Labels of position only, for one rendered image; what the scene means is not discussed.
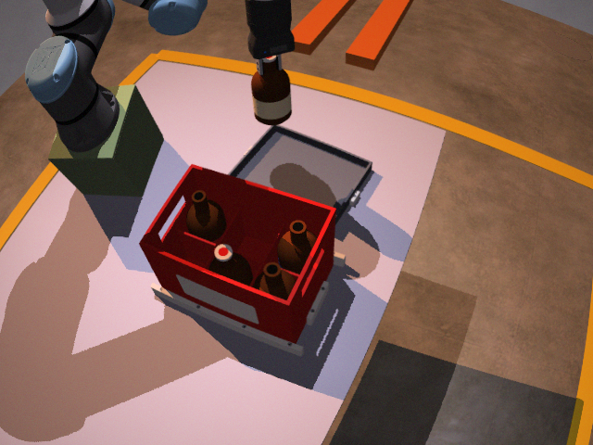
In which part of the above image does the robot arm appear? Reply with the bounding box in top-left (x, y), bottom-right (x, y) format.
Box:
top-left (25, 0), bottom-right (208, 152)

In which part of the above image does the brown glass bottle with green label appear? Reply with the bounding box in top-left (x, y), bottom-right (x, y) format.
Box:
top-left (208, 244), bottom-right (253, 286)

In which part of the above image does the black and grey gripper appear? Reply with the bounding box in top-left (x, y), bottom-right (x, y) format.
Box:
top-left (245, 0), bottom-right (295, 75)

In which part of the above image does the red crate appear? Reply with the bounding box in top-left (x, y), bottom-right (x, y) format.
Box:
top-left (153, 171), bottom-right (336, 344)

